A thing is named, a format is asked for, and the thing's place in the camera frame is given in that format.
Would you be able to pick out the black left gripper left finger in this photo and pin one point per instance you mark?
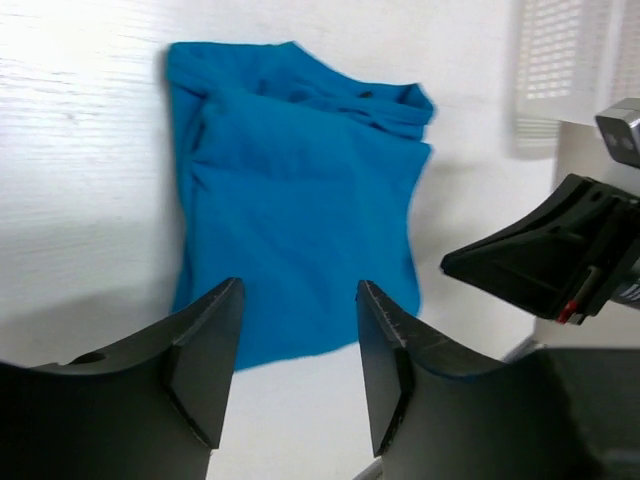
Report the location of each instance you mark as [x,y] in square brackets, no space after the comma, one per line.
[150,406]

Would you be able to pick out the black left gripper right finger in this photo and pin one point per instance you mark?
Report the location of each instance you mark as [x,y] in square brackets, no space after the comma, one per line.
[439,410]

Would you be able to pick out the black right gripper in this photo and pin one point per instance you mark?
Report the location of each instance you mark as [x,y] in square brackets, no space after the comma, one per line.
[565,260]

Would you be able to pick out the blue t shirt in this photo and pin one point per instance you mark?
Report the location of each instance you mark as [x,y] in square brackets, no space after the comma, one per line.
[296,179]

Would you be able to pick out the white perforated plastic basket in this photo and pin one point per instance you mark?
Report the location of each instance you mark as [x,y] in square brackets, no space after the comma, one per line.
[569,61]

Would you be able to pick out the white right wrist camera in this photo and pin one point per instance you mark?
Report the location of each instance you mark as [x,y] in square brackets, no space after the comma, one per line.
[619,128]

